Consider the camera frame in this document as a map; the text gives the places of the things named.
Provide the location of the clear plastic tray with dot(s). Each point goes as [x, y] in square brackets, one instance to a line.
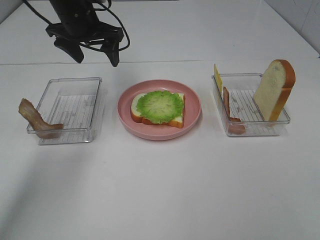
[243, 119]
[78, 104]

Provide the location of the pink round plate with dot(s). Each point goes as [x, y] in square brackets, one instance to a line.
[159, 132]

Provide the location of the bacon strip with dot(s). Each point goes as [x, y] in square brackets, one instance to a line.
[31, 114]
[228, 105]

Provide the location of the left clear plastic tray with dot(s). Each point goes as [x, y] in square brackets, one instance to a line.
[78, 104]

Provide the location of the green lettuce leaf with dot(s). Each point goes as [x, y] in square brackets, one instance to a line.
[160, 106]

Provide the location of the yellow cheese slice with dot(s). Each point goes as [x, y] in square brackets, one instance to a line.
[218, 79]

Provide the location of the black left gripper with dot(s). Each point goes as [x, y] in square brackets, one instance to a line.
[79, 22]

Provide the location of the bread slice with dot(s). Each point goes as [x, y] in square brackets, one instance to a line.
[274, 89]
[178, 122]

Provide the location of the right clear plastic tray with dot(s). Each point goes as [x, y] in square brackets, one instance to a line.
[243, 119]

